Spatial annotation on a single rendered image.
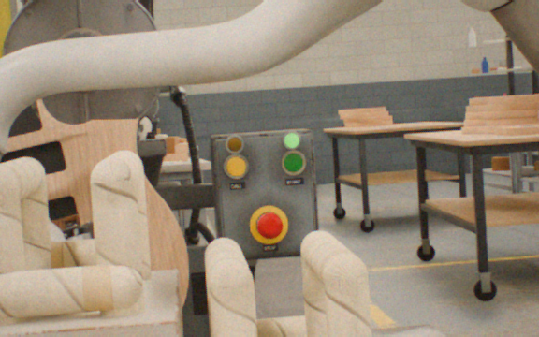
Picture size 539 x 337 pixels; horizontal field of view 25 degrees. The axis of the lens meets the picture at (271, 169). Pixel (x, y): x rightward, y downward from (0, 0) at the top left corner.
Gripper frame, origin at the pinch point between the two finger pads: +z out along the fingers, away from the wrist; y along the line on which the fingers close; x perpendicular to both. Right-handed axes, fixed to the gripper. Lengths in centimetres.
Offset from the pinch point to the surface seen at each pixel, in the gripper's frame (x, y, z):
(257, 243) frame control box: -9.9, 29.2, 30.4
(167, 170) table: -5, 25, 456
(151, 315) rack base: -2, 13, -75
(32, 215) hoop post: 5, 5, -58
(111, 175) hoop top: 8, 13, -75
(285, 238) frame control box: -10.1, 33.7, 30.3
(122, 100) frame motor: 16.7, 13.7, 31.7
